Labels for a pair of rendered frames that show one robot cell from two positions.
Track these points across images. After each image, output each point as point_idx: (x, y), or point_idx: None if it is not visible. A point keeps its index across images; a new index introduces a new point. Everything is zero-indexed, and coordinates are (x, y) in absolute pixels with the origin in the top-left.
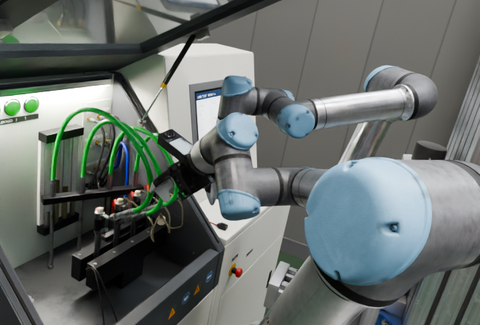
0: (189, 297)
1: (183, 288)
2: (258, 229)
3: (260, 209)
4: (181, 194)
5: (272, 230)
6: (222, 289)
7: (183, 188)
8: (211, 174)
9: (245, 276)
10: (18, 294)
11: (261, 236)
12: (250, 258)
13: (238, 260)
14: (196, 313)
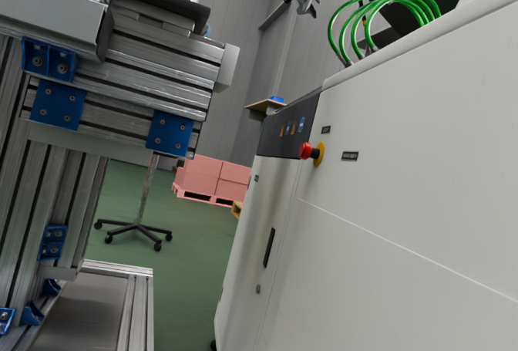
0: (289, 132)
1: (290, 112)
2: (377, 98)
3: None
4: None
5: (455, 161)
6: (304, 181)
7: None
8: None
9: (332, 231)
10: (307, 93)
11: (389, 136)
12: (350, 185)
13: (328, 146)
14: (285, 170)
